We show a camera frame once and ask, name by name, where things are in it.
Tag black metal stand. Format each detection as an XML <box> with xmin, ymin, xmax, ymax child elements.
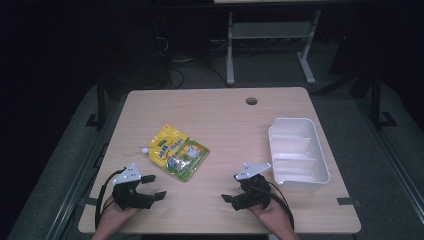
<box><xmin>85</xmin><ymin>82</ymin><xmax>108</xmax><ymax>130</ymax></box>
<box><xmin>369</xmin><ymin>68</ymin><xmax>398</xmax><ymax>129</ymax></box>

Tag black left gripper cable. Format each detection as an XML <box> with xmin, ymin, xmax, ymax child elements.
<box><xmin>94</xmin><ymin>168</ymin><xmax>126</xmax><ymax>231</ymax></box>

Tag black floor cables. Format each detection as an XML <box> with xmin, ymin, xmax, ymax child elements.
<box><xmin>151</xmin><ymin>34</ymin><xmax>231</xmax><ymax>90</ymax></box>

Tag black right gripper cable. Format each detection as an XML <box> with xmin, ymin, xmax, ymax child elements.
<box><xmin>266</xmin><ymin>180</ymin><xmax>296</xmax><ymax>232</ymax></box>

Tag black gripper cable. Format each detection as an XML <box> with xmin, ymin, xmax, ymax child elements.
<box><xmin>94</xmin><ymin>168</ymin><xmax>126</xmax><ymax>231</ymax></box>
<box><xmin>266</xmin><ymin>180</ymin><xmax>296</xmax><ymax>232</ymax></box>

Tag white plastic bin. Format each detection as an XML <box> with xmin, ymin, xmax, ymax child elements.
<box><xmin>267</xmin><ymin>117</ymin><xmax>331</xmax><ymax>194</ymax></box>

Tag yellow spouted drink pouch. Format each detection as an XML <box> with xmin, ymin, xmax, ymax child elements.
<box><xmin>141</xmin><ymin>123</ymin><xmax>211</xmax><ymax>184</ymax></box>

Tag white metal desk frame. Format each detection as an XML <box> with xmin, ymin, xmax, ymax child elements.
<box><xmin>225</xmin><ymin>7</ymin><xmax>323</xmax><ymax>87</ymax></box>

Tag person's left hand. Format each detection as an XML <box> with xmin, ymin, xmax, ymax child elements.
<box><xmin>98</xmin><ymin>195</ymin><xmax>142</xmax><ymax>232</ymax></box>

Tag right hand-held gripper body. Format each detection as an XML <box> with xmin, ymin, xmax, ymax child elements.
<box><xmin>232</xmin><ymin>162</ymin><xmax>273</xmax><ymax>212</ymax></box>

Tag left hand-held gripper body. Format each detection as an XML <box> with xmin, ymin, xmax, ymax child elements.
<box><xmin>111</xmin><ymin>162</ymin><xmax>156</xmax><ymax>211</ymax></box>

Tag aluminium floor rail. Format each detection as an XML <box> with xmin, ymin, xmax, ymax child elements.
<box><xmin>44</xmin><ymin>99</ymin><xmax>116</xmax><ymax>240</ymax></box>
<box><xmin>354</xmin><ymin>96</ymin><xmax>424</xmax><ymax>223</ymax></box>

